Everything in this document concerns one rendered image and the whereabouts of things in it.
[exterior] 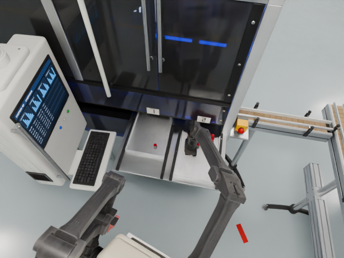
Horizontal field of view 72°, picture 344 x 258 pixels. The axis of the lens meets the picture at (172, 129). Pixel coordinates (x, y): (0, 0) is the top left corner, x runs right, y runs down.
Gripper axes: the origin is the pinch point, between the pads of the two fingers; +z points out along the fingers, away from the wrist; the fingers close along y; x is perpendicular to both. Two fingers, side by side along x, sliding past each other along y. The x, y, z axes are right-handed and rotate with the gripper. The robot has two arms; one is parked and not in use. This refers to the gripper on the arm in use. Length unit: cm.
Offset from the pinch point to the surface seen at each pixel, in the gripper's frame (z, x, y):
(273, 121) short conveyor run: 5, -59, 35
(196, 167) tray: 13.0, -6.2, -1.7
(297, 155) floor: 95, -128, 63
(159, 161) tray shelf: 14.1, 17.3, 0.6
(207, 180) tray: 13.0, -13.2, -10.1
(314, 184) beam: 43, -101, 7
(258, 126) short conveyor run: 8, -49, 32
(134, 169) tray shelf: 14.8, 32.5, -6.2
